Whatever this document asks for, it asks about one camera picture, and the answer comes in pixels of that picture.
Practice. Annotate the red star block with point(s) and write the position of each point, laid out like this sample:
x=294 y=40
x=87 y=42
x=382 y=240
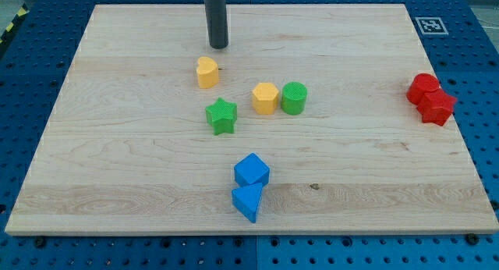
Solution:
x=436 y=107

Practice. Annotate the white fiducial marker tag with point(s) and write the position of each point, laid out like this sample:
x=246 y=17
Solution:
x=431 y=25

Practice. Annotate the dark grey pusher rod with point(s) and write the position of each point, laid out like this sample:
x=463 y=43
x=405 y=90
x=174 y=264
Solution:
x=217 y=25

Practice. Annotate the yellow heart block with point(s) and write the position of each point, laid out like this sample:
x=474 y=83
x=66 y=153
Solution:
x=207 y=72

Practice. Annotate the green cylinder block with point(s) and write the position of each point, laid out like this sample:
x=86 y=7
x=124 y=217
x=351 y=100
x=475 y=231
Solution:
x=293 y=98

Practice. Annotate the light wooden board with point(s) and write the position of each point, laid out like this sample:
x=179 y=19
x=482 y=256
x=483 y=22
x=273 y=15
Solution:
x=127 y=150

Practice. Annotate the blue cube block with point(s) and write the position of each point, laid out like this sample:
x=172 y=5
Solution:
x=252 y=169

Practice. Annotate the yellow hexagon block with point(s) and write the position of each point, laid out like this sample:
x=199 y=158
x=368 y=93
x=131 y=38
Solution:
x=265 y=98

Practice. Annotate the blue triangle block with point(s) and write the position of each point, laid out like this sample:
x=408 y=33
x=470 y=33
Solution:
x=247 y=200

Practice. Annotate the green star block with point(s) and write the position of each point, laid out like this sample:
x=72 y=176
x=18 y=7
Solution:
x=221 y=116

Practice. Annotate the red cylinder block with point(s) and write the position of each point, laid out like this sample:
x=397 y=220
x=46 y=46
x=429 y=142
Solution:
x=421 y=84

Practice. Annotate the black yellow hazard tape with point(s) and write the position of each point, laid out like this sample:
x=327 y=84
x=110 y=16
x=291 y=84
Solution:
x=14 y=25

